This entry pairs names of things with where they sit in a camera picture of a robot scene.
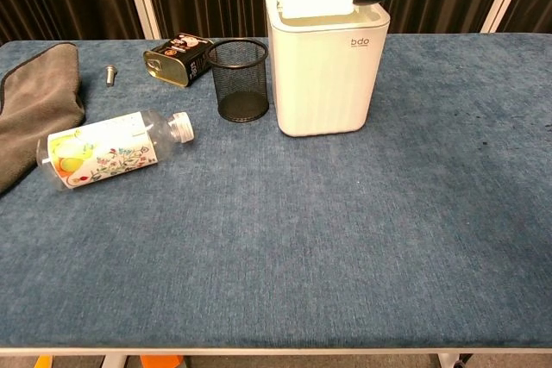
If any white plastic trash bin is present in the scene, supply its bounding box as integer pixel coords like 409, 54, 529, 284
264, 0, 392, 138

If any black and gold tin can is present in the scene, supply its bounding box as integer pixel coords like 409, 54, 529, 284
142, 32, 216, 90

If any black mesh pen cup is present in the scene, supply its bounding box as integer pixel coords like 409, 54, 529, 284
205, 38, 271, 122

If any blue carpet table cover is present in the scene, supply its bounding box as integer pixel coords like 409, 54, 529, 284
0, 34, 552, 350

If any clear plastic bottle floral label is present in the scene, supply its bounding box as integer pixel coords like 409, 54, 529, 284
35, 110, 195, 191

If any grey microfibre cloth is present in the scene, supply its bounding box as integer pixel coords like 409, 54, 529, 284
0, 42, 86, 195

